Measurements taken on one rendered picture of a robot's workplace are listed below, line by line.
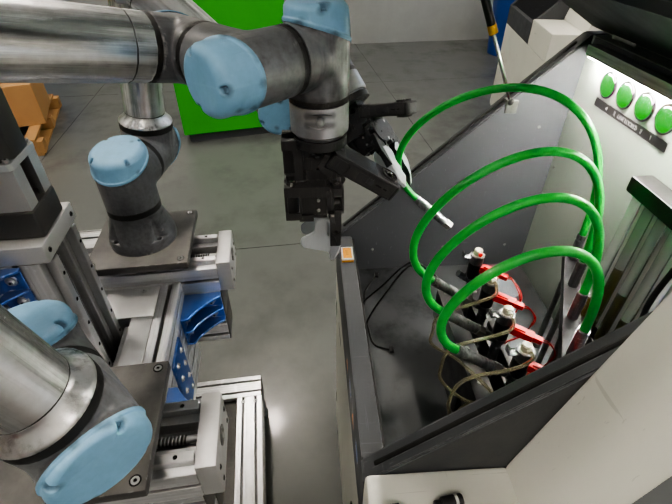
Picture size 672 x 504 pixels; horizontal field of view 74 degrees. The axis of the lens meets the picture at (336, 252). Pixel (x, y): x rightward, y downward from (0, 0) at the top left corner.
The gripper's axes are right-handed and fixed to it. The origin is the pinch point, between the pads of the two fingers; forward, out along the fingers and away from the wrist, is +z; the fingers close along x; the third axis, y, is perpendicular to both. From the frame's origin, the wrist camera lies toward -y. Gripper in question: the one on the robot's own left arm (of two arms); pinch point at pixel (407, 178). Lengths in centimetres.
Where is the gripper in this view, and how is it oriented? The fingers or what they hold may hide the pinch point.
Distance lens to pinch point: 93.6
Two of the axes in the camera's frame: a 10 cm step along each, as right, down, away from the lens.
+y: -6.9, 3.7, 6.2
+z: 5.0, 8.7, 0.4
